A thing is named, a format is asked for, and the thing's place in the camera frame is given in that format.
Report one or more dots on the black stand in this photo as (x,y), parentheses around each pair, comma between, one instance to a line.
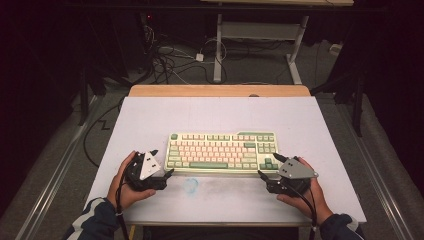
(84,100)
(358,106)

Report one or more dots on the green and cream keyboard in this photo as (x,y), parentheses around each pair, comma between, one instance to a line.
(206,165)

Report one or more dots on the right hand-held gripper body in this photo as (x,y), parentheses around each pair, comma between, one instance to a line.
(296,171)

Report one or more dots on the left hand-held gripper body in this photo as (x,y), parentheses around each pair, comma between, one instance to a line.
(150,166)

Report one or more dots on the person's right hand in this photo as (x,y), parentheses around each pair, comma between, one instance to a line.
(313,203)

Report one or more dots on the small white power adapter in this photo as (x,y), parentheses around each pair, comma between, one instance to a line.
(199,57)

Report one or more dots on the wooden table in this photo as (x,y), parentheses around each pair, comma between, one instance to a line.
(216,90)

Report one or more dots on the white metal desk frame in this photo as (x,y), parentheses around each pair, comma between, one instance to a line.
(258,30)

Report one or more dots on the white foam board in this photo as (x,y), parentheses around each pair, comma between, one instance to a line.
(216,113)

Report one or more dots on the person's left hand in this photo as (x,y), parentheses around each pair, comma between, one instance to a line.
(130,198)

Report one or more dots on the metal floor rail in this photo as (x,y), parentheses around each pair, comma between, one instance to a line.
(50,186)
(376,180)

